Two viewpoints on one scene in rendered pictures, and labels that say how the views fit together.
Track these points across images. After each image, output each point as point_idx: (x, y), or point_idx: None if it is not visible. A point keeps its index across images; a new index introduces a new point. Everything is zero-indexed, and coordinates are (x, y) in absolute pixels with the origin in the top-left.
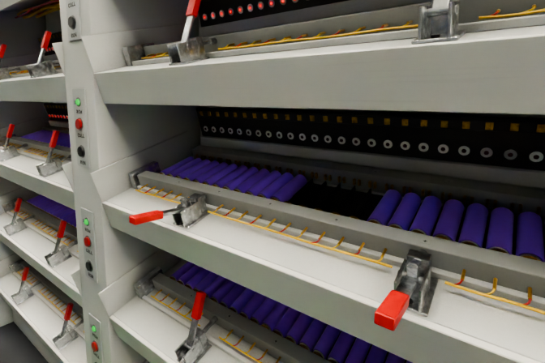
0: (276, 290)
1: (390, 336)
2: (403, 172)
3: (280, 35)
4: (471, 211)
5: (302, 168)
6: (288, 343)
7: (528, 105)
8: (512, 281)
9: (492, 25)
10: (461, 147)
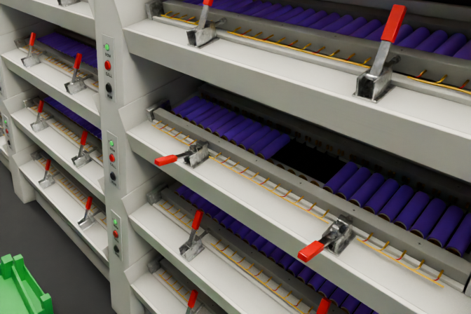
0: (252, 223)
1: (317, 263)
2: (366, 146)
3: (277, 33)
4: (399, 191)
5: (288, 127)
6: (260, 256)
7: (407, 154)
8: (397, 244)
9: (411, 87)
10: None
